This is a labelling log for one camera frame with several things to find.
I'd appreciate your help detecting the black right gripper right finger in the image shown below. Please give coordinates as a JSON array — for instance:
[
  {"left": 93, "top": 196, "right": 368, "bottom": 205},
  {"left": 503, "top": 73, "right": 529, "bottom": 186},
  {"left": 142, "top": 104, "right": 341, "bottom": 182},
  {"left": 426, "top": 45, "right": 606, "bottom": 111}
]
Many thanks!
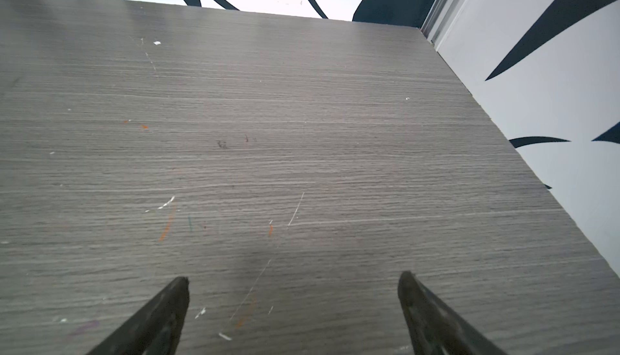
[{"left": 397, "top": 271, "right": 505, "bottom": 355}]

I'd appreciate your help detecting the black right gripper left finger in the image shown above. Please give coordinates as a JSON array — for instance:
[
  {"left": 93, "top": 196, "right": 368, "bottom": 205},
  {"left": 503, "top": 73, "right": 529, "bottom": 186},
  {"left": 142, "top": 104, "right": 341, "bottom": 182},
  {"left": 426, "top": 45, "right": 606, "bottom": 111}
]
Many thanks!
[{"left": 89, "top": 277, "right": 190, "bottom": 355}]

